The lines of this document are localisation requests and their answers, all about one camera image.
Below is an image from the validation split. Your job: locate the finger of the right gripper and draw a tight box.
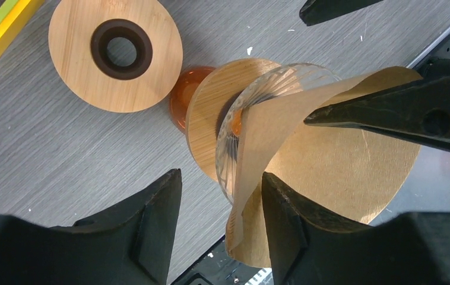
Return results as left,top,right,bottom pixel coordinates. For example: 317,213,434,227
299,0,382,26
304,75,450,152

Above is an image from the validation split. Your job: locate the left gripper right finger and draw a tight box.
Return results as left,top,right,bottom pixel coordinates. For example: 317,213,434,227
261,172,370,284

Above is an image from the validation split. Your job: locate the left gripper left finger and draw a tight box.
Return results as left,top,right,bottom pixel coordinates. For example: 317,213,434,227
52,169,182,284

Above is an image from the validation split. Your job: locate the clear glass dripper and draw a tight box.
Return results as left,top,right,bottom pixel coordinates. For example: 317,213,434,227
215,63,341,204

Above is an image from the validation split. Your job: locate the wooden ring holder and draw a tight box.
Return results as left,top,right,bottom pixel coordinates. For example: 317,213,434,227
185,58,281,182

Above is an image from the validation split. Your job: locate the amber glass carafe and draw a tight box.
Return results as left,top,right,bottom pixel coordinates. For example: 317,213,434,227
169,66,216,133

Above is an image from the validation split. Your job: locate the wooden ring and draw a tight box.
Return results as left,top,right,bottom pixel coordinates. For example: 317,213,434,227
47,0,184,114

